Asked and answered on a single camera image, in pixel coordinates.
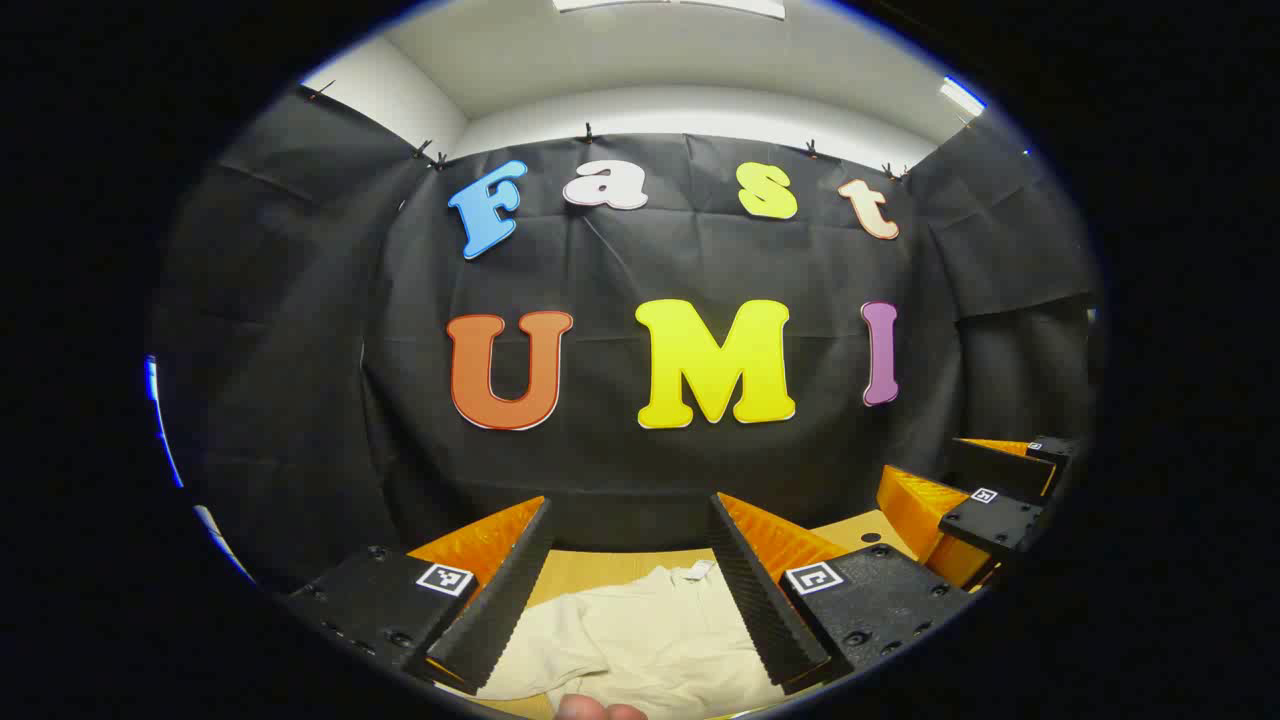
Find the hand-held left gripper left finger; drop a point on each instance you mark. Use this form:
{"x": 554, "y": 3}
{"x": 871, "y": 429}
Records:
{"x": 500, "y": 610}

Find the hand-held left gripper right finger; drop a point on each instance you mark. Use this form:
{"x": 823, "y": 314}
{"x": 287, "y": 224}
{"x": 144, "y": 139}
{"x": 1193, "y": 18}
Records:
{"x": 760, "y": 600}

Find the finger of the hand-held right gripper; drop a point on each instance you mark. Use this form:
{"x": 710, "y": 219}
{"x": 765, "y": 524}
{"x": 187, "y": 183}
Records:
{"x": 995, "y": 520}
{"x": 1000, "y": 465}

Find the cream white garment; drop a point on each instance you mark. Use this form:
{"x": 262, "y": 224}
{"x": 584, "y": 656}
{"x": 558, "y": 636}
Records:
{"x": 640, "y": 640}

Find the black backdrop cloth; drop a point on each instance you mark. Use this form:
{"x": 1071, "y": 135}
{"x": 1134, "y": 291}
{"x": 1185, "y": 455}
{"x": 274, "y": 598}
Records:
{"x": 600, "y": 270}

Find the small ceiling light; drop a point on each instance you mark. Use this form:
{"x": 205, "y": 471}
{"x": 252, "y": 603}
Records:
{"x": 962, "y": 96}

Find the row of black cloth clips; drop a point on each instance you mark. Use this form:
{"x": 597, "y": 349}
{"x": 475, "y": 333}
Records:
{"x": 589, "y": 134}

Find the long ceiling light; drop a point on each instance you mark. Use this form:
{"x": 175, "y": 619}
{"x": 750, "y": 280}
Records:
{"x": 700, "y": 6}

